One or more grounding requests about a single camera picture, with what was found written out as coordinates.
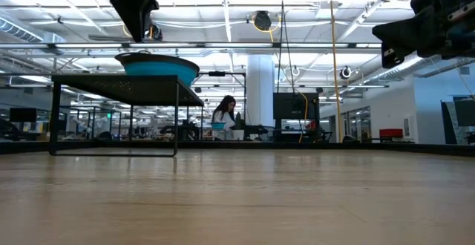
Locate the black perforated metal shelf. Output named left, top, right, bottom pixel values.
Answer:
left=48, top=74, right=205, bottom=157

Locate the blue collapsible bowl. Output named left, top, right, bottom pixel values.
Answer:
left=114, top=51, right=200, bottom=87

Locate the black neighbouring station frame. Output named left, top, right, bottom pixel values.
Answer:
left=187, top=71, right=247, bottom=141

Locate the white column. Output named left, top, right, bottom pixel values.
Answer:
left=246, top=54, right=276, bottom=133

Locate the black monitor on stand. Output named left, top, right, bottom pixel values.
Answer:
left=273, top=92, right=321, bottom=143

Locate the dark framed wall panel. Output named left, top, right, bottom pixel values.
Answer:
left=440, top=95, right=475, bottom=145

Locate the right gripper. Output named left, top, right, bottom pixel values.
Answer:
left=372, top=0, right=475, bottom=69

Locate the black ceiling cable reel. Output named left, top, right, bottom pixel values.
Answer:
left=148, top=22, right=163, bottom=42
left=253, top=10, right=272, bottom=32

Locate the black metal table frame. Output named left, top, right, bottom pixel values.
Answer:
left=0, top=140, right=475, bottom=157

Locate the black hanging cable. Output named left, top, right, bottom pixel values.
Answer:
left=276, top=0, right=298, bottom=96

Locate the red box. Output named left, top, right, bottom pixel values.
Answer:
left=379, top=128, right=404, bottom=139

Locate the person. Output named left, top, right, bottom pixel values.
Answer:
left=211, top=94, right=238, bottom=140

